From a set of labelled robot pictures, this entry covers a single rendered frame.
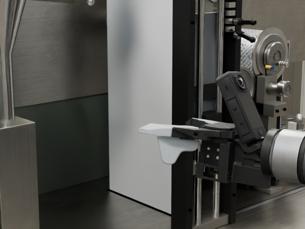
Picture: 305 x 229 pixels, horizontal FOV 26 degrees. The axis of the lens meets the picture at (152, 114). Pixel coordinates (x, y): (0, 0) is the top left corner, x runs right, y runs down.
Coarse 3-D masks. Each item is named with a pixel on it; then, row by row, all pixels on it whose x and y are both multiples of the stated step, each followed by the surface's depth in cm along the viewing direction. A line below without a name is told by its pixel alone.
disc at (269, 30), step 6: (264, 30) 169; (270, 30) 170; (276, 30) 172; (258, 36) 168; (264, 36) 169; (282, 36) 174; (258, 42) 168; (252, 54) 168; (252, 60) 168; (252, 66) 168; (258, 72) 170; (282, 72) 177
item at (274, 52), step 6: (270, 42) 171; (276, 42) 170; (270, 48) 169; (276, 48) 170; (282, 48) 172; (264, 54) 169; (270, 54) 169; (276, 54) 171; (282, 54) 172; (264, 60) 170; (270, 60) 169; (276, 60) 172; (282, 60) 173; (276, 66) 172
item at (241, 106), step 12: (228, 72) 99; (240, 72) 102; (228, 84) 99; (240, 84) 99; (228, 96) 99; (240, 96) 98; (228, 108) 99; (240, 108) 98; (252, 108) 100; (240, 120) 98; (252, 120) 98; (240, 132) 98; (252, 132) 97; (264, 132) 100
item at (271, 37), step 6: (270, 36) 170; (276, 36) 172; (264, 42) 169; (282, 42) 174; (258, 48) 168; (264, 48) 169; (258, 54) 168; (258, 60) 169; (258, 66) 169; (264, 66) 171; (264, 72) 171; (270, 72) 173; (276, 72) 174
